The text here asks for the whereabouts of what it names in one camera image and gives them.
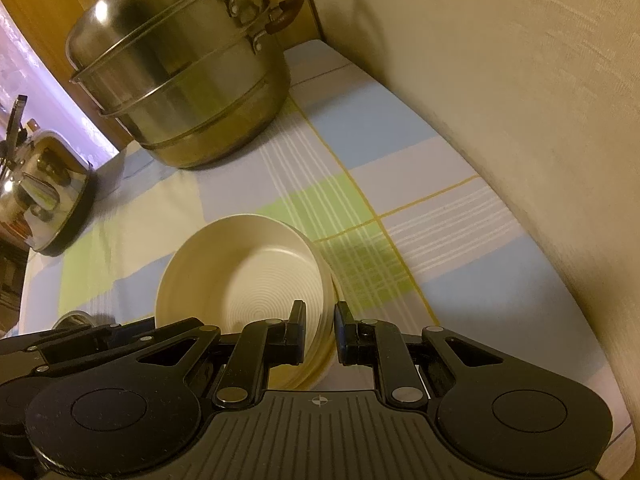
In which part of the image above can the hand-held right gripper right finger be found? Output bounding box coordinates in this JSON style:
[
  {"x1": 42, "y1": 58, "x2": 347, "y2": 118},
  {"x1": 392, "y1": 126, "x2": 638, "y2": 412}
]
[{"x1": 333, "y1": 301, "x2": 507, "y2": 406}]

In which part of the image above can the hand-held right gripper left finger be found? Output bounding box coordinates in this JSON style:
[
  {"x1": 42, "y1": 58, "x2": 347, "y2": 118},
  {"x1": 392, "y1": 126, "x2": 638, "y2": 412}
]
[{"x1": 132, "y1": 300, "x2": 307, "y2": 408}]

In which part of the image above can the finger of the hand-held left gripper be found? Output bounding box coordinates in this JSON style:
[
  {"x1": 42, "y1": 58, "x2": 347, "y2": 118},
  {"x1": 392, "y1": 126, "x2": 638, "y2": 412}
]
[
  {"x1": 32, "y1": 332, "x2": 166, "y2": 377},
  {"x1": 0, "y1": 317, "x2": 156, "y2": 357}
]

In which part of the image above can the stainless steel bowl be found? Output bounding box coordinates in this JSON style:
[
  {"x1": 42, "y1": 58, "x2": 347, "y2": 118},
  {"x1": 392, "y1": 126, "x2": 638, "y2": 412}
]
[{"x1": 51, "y1": 310, "x2": 98, "y2": 331}]

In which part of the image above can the cream plastic bowl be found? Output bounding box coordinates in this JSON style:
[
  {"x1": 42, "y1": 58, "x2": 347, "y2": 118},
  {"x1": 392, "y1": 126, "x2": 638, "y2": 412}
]
[{"x1": 155, "y1": 214, "x2": 343, "y2": 391}]

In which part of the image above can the plaid pastel tablecloth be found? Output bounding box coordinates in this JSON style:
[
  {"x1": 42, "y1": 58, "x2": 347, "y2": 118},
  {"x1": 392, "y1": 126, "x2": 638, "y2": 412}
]
[{"x1": 0, "y1": 39, "x2": 633, "y2": 456}]

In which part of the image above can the stainless steel kettle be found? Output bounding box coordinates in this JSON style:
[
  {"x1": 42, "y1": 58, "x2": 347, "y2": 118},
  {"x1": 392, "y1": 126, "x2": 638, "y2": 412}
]
[{"x1": 0, "y1": 95, "x2": 97, "y2": 257}]

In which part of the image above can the sheer purple curtain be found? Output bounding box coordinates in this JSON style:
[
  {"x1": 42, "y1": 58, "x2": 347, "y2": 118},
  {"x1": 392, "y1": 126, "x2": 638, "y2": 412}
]
[{"x1": 0, "y1": 2, "x2": 121, "y2": 156}]

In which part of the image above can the stainless steel steamer pot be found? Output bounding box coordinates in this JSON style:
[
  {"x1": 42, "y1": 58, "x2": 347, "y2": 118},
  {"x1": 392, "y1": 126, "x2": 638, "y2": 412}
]
[{"x1": 65, "y1": 0, "x2": 308, "y2": 170}]

